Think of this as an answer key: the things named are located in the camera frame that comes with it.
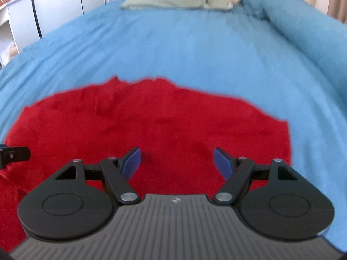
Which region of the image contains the white shelf unit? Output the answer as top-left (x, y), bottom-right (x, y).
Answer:
top-left (1, 0), bottom-right (32, 67)

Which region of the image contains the beige curtain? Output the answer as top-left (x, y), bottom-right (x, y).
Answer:
top-left (328, 0), bottom-right (347, 24)

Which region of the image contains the blue bed sheet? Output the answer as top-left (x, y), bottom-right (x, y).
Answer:
top-left (1, 1), bottom-right (346, 249)

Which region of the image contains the folded blue duvet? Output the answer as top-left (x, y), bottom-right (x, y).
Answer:
top-left (241, 0), bottom-right (346, 93)

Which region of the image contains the red small garment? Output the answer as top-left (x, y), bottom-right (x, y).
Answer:
top-left (1, 78), bottom-right (291, 251)

